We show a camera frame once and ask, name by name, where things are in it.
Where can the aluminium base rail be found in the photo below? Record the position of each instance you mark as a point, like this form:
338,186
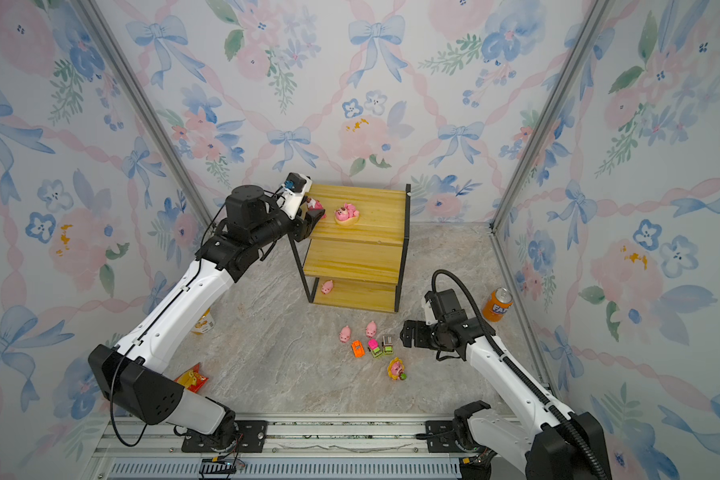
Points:
298,446

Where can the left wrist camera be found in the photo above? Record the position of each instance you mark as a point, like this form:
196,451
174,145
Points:
292,193

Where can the pink pig toy on shelf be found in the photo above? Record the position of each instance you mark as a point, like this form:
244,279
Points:
327,287

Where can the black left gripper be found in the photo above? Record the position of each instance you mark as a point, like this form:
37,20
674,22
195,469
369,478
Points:
303,229

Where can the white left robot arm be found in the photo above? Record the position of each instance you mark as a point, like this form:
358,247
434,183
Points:
131,375

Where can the orange toy car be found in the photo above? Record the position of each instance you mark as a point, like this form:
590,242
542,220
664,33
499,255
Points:
358,349

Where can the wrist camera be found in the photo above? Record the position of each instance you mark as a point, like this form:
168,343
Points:
292,193
430,318

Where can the red snack packet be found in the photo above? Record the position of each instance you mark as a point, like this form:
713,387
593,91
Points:
192,379

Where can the wooden shelf with black frame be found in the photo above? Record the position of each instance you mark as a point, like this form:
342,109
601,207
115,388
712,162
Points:
366,261

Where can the green pink toy truck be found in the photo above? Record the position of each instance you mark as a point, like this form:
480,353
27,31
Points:
375,348

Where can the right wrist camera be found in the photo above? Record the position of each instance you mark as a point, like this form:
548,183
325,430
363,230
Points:
430,318

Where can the pink yellow doll toy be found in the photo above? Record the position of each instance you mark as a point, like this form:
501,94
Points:
396,370

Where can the pink figure toy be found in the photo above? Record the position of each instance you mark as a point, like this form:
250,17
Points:
315,207

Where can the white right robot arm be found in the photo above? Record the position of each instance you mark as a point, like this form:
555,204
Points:
547,440

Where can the orange lidded plastic jar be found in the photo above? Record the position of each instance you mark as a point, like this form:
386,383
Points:
204,324

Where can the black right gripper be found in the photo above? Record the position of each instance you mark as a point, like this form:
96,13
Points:
420,340

